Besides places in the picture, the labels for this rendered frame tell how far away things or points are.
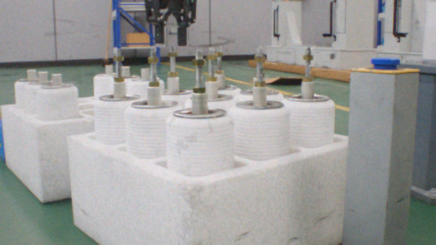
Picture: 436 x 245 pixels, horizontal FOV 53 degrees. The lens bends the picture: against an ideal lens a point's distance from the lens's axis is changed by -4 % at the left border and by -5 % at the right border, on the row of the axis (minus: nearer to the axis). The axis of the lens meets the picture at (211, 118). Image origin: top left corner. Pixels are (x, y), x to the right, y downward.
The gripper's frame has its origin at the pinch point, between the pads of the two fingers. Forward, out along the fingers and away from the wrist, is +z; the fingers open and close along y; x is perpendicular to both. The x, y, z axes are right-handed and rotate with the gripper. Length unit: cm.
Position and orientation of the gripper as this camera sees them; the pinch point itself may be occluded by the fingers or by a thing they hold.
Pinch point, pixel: (172, 39)
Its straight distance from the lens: 88.9
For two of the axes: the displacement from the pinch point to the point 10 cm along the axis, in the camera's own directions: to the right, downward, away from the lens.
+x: -8.4, -0.8, 5.3
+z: 0.1, 9.8, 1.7
